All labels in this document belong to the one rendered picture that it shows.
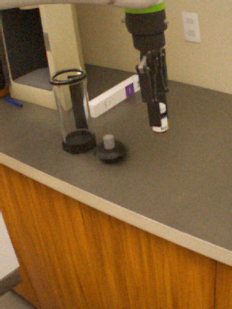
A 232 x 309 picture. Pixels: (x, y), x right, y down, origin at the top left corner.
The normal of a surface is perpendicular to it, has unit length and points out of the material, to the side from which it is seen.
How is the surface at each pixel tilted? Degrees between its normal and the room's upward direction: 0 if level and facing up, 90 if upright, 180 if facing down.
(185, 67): 90
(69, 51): 90
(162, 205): 0
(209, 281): 90
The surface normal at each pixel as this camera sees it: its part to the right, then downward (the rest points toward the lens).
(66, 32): 0.72, 0.25
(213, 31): -0.68, 0.43
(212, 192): -0.12, -0.86
